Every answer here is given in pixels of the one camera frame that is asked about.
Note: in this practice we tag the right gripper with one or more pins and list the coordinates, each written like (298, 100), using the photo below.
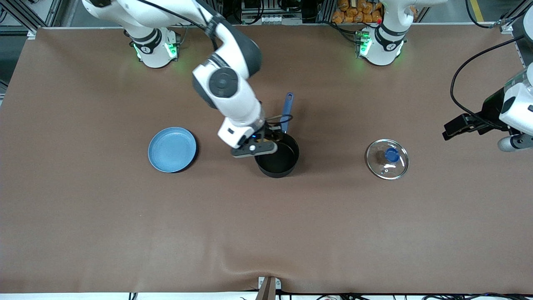
(267, 134)

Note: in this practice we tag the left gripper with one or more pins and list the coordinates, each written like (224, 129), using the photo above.
(491, 109)

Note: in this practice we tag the glass lid with blue knob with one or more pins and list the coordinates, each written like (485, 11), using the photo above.
(377, 166)

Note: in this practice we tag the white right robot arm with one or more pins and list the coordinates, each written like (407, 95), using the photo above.
(233, 96)

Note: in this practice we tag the blue round plate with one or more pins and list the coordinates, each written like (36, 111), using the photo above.
(172, 150)

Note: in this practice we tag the small white power strip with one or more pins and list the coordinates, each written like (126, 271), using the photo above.
(270, 18)

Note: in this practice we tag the brown table cover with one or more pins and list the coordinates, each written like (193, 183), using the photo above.
(374, 229)

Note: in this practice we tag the orange snack bag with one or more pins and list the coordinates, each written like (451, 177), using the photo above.
(354, 12)

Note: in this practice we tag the aluminium frame profile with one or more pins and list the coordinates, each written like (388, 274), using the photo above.
(54, 12)
(506, 27)

